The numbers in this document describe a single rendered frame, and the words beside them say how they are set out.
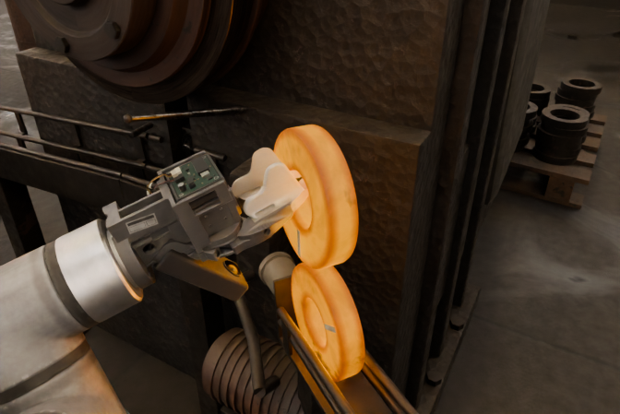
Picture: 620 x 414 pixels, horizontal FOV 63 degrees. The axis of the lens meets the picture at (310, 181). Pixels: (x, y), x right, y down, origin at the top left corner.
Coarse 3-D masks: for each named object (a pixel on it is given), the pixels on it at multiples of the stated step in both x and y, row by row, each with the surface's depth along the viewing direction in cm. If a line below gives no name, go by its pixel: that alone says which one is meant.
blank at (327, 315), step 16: (304, 272) 66; (320, 272) 63; (336, 272) 63; (304, 288) 67; (320, 288) 62; (336, 288) 62; (304, 304) 69; (320, 304) 63; (336, 304) 60; (352, 304) 61; (304, 320) 70; (320, 320) 70; (336, 320) 60; (352, 320) 60; (304, 336) 72; (320, 336) 69; (336, 336) 60; (352, 336) 60; (320, 352) 67; (336, 352) 61; (352, 352) 60; (336, 368) 63; (352, 368) 62
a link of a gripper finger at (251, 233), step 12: (288, 204) 51; (276, 216) 51; (288, 216) 52; (252, 228) 50; (264, 228) 50; (276, 228) 51; (240, 240) 50; (252, 240) 50; (264, 240) 50; (240, 252) 50
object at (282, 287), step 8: (280, 280) 72; (288, 280) 72; (280, 288) 72; (288, 288) 73; (280, 296) 73; (288, 296) 73; (280, 304) 73; (288, 304) 74; (288, 312) 75; (296, 320) 76; (280, 328) 75; (280, 336) 76
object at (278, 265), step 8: (272, 256) 80; (280, 256) 81; (288, 256) 81; (264, 264) 80; (272, 264) 79; (280, 264) 79; (288, 264) 79; (264, 272) 80; (272, 272) 78; (280, 272) 77; (288, 272) 77; (264, 280) 81; (272, 280) 77; (272, 288) 77
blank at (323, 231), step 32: (288, 128) 55; (320, 128) 53; (288, 160) 56; (320, 160) 49; (320, 192) 49; (352, 192) 49; (288, 224) 60; (320, 224) 51; (352, 224) 50; (320, 256) 52
